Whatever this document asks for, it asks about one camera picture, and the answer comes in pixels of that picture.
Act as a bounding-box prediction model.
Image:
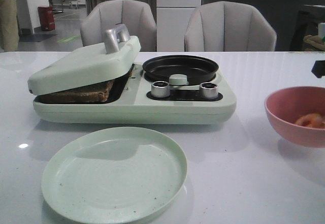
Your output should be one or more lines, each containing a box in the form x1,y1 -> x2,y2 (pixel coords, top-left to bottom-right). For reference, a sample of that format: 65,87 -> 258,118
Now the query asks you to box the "right silver control knob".
199,82 -> 219,100

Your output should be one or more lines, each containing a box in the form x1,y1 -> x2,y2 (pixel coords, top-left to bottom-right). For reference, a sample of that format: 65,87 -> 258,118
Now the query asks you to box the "red bin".
38,6 -> 55,31

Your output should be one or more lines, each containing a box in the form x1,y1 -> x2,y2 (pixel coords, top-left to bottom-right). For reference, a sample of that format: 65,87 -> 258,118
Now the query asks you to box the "beige upholstered chair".
184,1 -> 277,52
80,0 -> 157,52

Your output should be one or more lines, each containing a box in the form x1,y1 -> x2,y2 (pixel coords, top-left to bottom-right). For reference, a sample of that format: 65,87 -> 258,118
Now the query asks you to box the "beige basket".
303,35 -> 324,52

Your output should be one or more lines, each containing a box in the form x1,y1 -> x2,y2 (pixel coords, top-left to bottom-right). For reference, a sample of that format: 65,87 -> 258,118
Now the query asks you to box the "mint green round plate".
41,127 -> 187,223

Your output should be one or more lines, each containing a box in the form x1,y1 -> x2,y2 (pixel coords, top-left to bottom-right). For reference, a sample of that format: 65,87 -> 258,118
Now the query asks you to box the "grey counter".
202,0 -> 324,51

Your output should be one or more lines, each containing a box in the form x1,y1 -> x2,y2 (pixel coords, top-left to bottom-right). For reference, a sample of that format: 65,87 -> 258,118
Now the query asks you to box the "left silver control knob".
150,81 -> 170,98

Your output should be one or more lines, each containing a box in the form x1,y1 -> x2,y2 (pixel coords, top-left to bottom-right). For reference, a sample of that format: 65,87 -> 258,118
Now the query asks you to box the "white bread slice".
38,79 -> 115,104
128,64 -> 135,77

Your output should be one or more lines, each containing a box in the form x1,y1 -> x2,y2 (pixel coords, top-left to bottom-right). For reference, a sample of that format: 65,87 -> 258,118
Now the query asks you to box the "silver control knob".
150,81 -> 170,98
199,82 -> 219,100

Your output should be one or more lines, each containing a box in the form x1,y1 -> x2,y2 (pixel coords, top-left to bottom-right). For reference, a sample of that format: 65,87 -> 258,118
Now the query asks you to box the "black round frying pan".
143,54 -> 219,85

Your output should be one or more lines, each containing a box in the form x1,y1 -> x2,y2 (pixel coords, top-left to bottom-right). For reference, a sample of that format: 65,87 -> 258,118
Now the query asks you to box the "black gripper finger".
311,60 -> 325,78

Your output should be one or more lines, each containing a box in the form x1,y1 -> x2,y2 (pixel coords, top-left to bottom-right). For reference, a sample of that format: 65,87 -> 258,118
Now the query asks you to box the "mint green breakfast maker base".
33,64 -> 237,124

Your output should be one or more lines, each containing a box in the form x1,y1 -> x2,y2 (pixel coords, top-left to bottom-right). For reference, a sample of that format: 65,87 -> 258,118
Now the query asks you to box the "right beige upholstered chair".
184,1 -> 277,52

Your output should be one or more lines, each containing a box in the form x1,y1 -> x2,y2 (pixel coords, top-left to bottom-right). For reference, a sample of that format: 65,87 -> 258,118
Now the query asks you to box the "left beige upholstered chair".
80,0 -> 157,52

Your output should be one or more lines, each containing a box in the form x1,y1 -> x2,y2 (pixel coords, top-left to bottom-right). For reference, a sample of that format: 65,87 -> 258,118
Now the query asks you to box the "pink bowl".
265,86 -> 324,148

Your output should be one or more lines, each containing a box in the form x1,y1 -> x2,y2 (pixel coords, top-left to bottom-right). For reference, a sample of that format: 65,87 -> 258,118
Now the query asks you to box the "person in khaki trousers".
1,0 -> 19,52

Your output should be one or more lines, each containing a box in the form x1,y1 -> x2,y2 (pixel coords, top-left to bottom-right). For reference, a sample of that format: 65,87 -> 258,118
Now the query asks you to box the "mint green sandwich maker lid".
27,36 -> 141,95

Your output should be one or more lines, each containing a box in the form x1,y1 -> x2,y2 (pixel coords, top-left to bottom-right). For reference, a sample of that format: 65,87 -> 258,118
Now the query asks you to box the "white cabinet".
156,0 -> 201,52

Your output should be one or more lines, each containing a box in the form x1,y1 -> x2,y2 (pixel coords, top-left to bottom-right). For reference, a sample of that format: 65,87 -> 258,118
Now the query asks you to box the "orange cooked shrimp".
295,113 -> 324,129

